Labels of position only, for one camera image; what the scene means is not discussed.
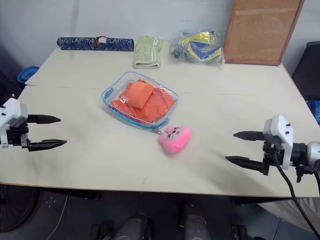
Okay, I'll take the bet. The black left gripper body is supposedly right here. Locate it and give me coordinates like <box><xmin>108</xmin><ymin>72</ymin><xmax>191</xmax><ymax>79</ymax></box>
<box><xmin>6</xmin><ymin>123</ymin><xmax>33</xmax><ymax>151</ymax></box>

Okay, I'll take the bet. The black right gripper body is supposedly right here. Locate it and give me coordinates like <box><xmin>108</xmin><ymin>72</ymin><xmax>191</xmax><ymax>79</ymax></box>
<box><xmin>262</xmin><ymin>136</ymin><xmax>285</xmax><ymax>176</ymax></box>

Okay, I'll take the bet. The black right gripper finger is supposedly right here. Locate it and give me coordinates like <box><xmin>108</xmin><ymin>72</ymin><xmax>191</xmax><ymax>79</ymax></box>
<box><xmin>232</xmin><ymin>130</ymin><xmax>266</xmax><ymax>142</ymax></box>
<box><xmin>224</xmin><ymin>155</ymin><xmax>264</xmax><ymax>173</ymax></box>

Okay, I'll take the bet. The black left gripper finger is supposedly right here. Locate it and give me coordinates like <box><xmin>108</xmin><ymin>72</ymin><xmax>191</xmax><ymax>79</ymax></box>
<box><xmin>26</xmin><ymin>114</ymin><xmax>62</xmax><ymax>126</ymax></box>
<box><xmin>25</xmin><ymin>138</ymin><xmax>68</xmax><ymax>153</ymax></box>

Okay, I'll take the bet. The dark blue fabric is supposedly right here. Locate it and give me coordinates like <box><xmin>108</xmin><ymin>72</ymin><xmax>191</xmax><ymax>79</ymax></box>
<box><xmin>305</xmin><ymin>99</ymin><xmax>320</xmax><ymax>126</ymax></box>

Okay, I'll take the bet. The clear pouch with orange cloth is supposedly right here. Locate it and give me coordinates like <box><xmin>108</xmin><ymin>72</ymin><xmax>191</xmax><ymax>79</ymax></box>
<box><xmin>100</xmin><ymin>70</ymin><xmax>180</xmax><ymax>131</ymax></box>

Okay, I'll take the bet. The plastic bag with yellow-blue fabric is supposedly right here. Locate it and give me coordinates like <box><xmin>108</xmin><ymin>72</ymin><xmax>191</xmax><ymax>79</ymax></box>
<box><xmin>168</xmin><ymin>29</ymin><xmax>225</xmax><ymax>67</ymax></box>

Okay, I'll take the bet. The orange cloth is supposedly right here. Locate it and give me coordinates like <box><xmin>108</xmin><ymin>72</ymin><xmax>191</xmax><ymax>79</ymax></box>
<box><xmin>109</xmin><ymin>78</ymin><xmax>176</xmax><ymax>125</ymax></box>

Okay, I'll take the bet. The blue plastic basin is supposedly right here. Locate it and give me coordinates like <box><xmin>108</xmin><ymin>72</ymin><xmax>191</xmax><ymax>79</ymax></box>
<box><xmin>17</xmin><ymin>65</ymin><xmax>41</xmax><ymax>85</ymax></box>

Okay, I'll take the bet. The blue patterned scroll case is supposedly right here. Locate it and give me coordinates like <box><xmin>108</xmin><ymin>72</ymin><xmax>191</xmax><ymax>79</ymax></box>
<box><xmin>56</xmin><ymin>35</ymin><xmax>136</xmax><ymax>53</ymax></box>

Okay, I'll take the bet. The black chair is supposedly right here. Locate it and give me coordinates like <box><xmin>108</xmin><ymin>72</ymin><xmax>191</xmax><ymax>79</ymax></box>
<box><xmin>290</xmin><ymin>40</ymin><xmax>320</xmax><ymax>101</ymax></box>

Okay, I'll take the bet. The dark rounded shape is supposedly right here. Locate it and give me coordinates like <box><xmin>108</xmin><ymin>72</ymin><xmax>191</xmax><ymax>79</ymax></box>
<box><xmin>116</xmin><ymin>213</ymin><xmax>154</xmax><ymax>240</ymax></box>

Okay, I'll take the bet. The folded light green towel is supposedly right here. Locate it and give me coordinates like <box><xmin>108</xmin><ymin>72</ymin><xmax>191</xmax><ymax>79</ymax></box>
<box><xmin>132</xmin><ymin>34</ymin><xmax>164</xmax><ymax>69</ymax></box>

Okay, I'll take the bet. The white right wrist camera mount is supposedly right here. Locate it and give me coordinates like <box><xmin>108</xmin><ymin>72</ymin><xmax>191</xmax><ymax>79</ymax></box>
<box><xmin>263</xmin><ymin>114</ymin><xmax>295</xmax><ymax>169</ymax></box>

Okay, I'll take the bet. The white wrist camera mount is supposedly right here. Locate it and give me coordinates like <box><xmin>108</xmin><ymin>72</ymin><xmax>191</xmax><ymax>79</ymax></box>
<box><xmin>0</xmin><ymin>97</ymin><xmax>29</xmax><ymax>149</ymax></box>
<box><xmin>263</xmin><ymin>114</ymin><xmax>295</xmax><ymax>169</ymax></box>

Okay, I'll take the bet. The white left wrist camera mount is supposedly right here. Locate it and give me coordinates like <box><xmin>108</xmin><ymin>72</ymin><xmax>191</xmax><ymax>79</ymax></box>
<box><xmin>0</xmin><ymin>97</ymin><xmax>29</xmax><ymax>149</ymax></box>

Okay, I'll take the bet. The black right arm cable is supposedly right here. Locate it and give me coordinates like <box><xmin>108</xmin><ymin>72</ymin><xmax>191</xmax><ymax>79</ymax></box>
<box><xmin>272</xmin><ymin>146</ymin><xmax>320</xmax><ymax>237</ymax></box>

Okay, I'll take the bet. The pink plush keychain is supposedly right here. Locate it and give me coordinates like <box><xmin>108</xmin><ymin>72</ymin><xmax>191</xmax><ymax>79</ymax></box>
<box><xmin>152</xmin><ymin>124</ymin><xmax>193</xmax><ymax>154</ymax></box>

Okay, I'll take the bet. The red cord tassel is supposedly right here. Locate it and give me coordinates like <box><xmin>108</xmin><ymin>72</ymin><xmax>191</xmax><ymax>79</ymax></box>
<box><xmin>92</xmin><ymin>35</ymin><xmax>108</xmax><ymax>50</ymax></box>

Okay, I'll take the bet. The cork board with wooden frame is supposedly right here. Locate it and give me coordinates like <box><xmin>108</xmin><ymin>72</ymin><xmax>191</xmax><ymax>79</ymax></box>
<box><xmin>223</xmin><ymin>0</ymin><xmax>306</xmax><ymax>67</ymax></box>

